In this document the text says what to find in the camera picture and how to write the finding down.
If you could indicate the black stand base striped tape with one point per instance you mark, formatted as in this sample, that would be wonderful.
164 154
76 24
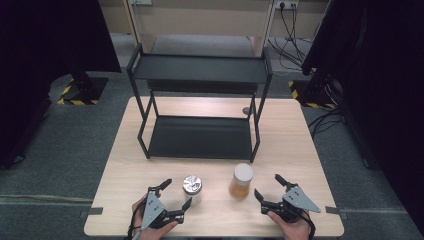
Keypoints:
83 91
311 95

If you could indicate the amber jar with white lid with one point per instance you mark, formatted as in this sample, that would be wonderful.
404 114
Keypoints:
242 176

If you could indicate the black metal two-tier rack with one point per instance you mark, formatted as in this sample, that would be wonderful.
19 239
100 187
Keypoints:
200 68

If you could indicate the dark curtain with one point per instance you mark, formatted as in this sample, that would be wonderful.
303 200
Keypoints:
50 40
383 66

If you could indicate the small round grey table fitting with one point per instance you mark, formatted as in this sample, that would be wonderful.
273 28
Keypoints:
247 110

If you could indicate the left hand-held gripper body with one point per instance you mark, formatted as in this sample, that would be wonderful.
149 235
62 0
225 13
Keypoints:
153 210

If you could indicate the glass jar with silver lid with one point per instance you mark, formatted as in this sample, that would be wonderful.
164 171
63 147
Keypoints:
192 185

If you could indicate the person's left hand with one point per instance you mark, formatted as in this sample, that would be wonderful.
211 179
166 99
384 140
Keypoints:
153 234

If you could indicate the wall power outlet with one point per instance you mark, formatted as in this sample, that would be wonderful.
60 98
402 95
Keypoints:
286 4

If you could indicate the person's right hand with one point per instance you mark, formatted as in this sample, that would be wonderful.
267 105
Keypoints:
295 230

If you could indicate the grey tape piece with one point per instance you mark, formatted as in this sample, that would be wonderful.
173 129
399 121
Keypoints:
91 212
335 211

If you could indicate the light wooden cabinet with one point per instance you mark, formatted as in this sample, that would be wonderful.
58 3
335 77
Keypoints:
200 16

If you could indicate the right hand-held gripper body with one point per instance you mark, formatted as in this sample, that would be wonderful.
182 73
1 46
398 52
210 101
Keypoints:
298 199

